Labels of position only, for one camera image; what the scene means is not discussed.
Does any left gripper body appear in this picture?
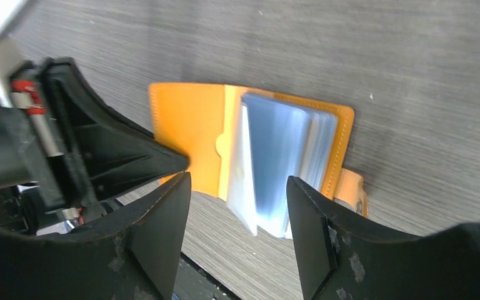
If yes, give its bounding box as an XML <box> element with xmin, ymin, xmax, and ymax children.
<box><xmin>0</xmin><ymin>59</ymin><xmax>99</xmax><ymax>235</ymax></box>

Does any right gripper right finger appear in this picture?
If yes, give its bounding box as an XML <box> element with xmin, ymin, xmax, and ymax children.
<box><xmin>287</xmin><ymin>176</ymin><xmax>480</xmax><ymax>299</ymax></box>

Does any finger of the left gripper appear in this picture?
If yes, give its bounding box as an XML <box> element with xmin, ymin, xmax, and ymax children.
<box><xmin>41</xmin><ymin>57</ymin><xmax>189</xmax><ymax>206</ymax></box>

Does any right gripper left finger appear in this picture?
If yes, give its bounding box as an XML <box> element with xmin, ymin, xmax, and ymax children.
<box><xmin>0</xmin><ymin>172</ymin><xmax>191</xmax><ymax>299</ymax></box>

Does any orange leather card holder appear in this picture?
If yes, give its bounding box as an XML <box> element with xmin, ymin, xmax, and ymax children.
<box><xmin>150</xmin><ymin>82</ymin><xmax>368</xmax><ymax>239</ymax></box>

